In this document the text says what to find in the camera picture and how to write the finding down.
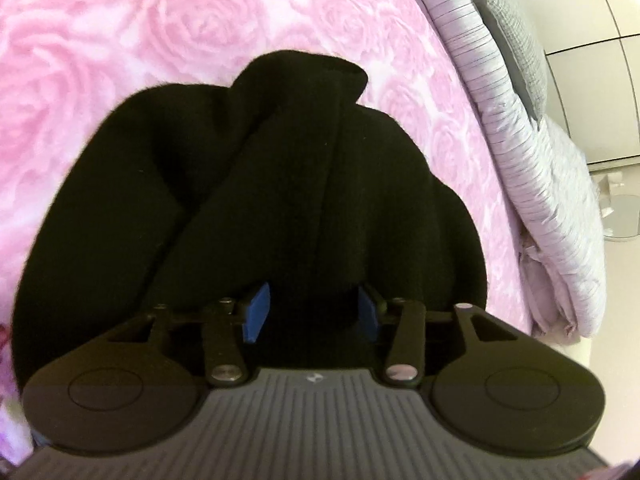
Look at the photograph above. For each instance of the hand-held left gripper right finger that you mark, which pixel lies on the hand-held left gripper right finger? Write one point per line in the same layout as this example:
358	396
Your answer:
369	312

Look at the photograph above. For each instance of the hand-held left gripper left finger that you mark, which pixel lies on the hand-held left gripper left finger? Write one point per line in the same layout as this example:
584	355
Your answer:
256	312

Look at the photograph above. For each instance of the black garment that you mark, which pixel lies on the black garment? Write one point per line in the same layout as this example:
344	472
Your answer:
250	185

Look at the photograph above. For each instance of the cream mattress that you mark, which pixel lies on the cream mattress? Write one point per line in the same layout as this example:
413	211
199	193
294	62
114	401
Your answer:
570	355

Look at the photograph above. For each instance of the lilac striped quilt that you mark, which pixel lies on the lilac striped quilt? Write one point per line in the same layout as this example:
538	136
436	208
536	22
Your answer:
530	170

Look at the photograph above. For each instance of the grey pillow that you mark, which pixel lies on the grey pillow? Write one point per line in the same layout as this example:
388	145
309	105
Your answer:
520	35

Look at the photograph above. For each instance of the pink rose blanket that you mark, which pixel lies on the pink rose blanket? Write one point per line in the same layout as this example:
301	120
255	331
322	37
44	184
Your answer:
100	35

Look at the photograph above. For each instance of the white wardrobe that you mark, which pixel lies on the white wardrobe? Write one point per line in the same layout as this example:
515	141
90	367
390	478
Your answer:
585	5

